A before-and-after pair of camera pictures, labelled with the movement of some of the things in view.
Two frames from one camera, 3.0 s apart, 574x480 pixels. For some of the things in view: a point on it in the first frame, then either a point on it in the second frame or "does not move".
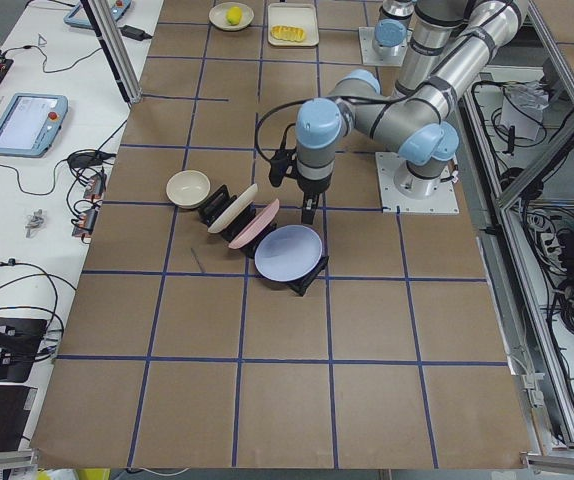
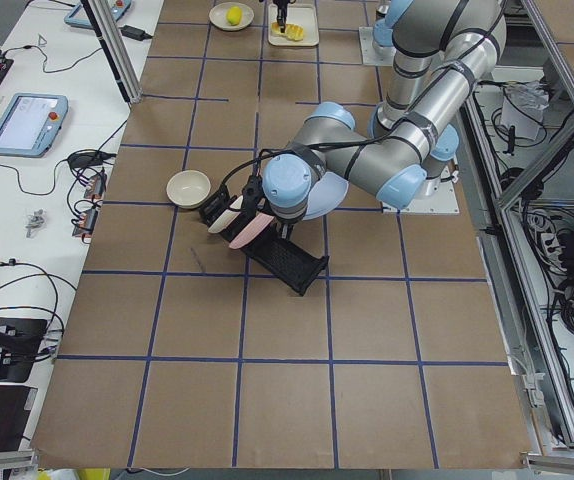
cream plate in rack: (248, 200) does not move
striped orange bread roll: (288, 33) does not move
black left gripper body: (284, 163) to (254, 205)
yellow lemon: (234, 15) does not move
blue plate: (288, 252) to (326, 195)
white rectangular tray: (292, 25) does not move
